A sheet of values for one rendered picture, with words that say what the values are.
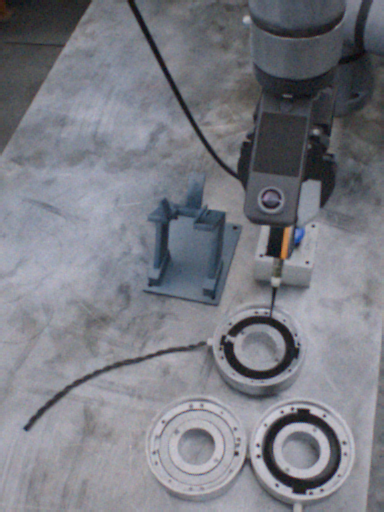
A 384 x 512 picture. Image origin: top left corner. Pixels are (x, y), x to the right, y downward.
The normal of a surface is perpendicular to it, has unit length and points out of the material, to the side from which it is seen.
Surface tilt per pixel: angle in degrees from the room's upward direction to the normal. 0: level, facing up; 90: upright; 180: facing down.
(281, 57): 90
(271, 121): 32
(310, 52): 90
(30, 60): 0
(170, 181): 0
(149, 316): 0
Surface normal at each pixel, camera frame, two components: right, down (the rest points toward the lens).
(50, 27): -0.10, -0.57
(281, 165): -0.19, -0.06
